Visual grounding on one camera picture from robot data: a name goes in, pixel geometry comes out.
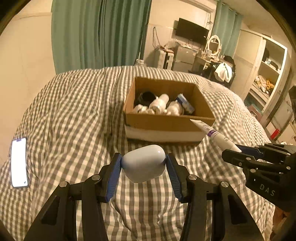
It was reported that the white purple cream tube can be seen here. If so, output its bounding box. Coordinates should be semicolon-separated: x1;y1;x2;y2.
190;119;242;153

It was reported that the white earbuds case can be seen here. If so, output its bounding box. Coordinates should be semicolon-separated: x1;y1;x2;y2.
121;145;166;183

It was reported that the white bottle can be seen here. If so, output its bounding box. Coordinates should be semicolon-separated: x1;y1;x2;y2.
149;94;169;114

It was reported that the blue tissue pack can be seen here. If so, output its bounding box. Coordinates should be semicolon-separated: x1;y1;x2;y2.
176;93;195;115

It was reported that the gray checkered bed cover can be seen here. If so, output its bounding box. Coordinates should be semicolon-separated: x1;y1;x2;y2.
1;66;269;240

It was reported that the small white carton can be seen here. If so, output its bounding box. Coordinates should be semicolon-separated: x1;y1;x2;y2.
164;100;184;116

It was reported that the white smartphone on bed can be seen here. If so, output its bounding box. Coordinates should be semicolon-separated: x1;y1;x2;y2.
11;138;29;188

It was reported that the cardboard box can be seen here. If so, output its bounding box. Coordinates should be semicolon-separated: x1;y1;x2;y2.
123;77;215;143

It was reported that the black round jar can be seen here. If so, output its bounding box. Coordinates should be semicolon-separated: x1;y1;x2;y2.
137;91;157;106

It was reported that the chair with white cloth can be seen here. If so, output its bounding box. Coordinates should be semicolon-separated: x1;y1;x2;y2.
209;55;236;89

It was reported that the white wardrobe shelf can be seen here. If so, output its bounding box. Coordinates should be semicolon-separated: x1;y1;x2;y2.
230;30;290;127

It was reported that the gray mini fridge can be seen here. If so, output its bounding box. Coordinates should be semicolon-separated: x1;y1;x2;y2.
172;45;200;73

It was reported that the white round vanity mirror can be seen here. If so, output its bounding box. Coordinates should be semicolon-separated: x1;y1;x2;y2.
205;35;222;58

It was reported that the clear water jug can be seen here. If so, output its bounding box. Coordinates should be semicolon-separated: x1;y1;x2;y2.
135;59;147;67

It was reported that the white suitcase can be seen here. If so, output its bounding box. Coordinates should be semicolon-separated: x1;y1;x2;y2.
154;48;174;70

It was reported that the green curtain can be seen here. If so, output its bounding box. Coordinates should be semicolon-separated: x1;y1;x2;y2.
51;1;152;74
212;1;243;57

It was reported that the black wall television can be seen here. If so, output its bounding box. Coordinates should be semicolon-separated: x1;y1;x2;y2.
175;18;209;46

